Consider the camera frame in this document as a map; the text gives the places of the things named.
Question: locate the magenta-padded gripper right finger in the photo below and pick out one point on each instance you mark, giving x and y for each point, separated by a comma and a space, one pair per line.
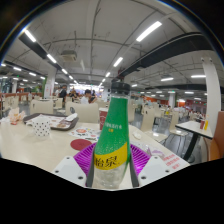
156, 168

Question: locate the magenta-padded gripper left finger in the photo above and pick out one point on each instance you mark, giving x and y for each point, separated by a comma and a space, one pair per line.
68, 170

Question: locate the green-labelled clear drink bottle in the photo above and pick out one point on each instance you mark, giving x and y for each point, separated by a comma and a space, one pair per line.
111, 140

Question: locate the flat round red coaster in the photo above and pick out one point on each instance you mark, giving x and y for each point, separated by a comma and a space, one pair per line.
80, 144

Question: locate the crumpled white tissue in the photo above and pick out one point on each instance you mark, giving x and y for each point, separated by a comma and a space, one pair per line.
137, 135

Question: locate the printed paper flyer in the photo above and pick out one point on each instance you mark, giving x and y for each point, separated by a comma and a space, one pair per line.
83, 133

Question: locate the dark food tray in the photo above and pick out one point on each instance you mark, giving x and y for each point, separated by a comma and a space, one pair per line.
61, 124

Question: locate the white polka-dot mug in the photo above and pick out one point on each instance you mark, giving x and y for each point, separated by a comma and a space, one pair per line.
41, 126

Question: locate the white napkin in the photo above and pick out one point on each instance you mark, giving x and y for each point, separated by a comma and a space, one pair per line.
71, 116

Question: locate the white table with condiments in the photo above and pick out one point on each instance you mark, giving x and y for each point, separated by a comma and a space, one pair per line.
193, 126

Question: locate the red condiment bottle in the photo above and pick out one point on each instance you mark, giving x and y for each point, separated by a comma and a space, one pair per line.
202, 124

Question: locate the yellow condiment bottle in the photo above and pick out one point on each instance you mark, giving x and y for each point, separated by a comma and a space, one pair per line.
206, 125

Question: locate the crumpled food wrapper bag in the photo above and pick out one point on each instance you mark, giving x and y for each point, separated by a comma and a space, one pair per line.
16, 116

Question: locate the person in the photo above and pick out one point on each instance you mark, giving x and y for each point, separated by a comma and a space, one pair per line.
87, 97
63, 92

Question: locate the ceiling air conditioner unit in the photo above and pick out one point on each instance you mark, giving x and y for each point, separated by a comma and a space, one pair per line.
69, 55

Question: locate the ceiling lights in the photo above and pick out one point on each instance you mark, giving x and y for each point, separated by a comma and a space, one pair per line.
149, 30

